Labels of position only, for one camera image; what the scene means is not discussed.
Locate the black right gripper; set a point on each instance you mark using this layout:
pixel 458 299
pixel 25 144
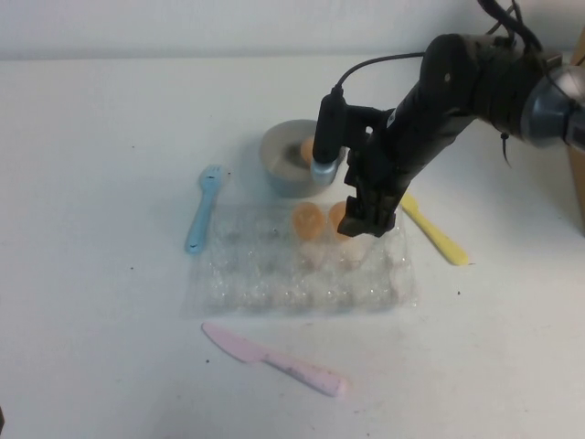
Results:
pixel 388 164

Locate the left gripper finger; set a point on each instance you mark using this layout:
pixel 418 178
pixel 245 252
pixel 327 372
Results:
pixel 2 425

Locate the brown egg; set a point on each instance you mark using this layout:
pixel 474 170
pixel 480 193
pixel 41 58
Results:
pixel 308 221
pixel 306 149
pixel 336 213

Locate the clear plastic egg tray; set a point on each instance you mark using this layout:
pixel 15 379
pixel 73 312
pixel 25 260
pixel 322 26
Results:
pixel 274 283

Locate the brown cardboard box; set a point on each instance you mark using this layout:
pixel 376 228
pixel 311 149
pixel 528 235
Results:
pixel 578 192

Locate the yellow plastic knife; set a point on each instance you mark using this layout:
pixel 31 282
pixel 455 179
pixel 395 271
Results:
pixel 434 235

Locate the grey round bowl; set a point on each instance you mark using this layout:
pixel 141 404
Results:
pixel 279 151

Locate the blue plastic fork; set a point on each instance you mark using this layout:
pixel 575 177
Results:
pixel 201 215

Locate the pink plastic knife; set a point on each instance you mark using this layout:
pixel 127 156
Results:
pixel 274 359

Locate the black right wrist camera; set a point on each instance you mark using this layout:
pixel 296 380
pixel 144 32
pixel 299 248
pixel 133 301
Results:
pixel 329 128

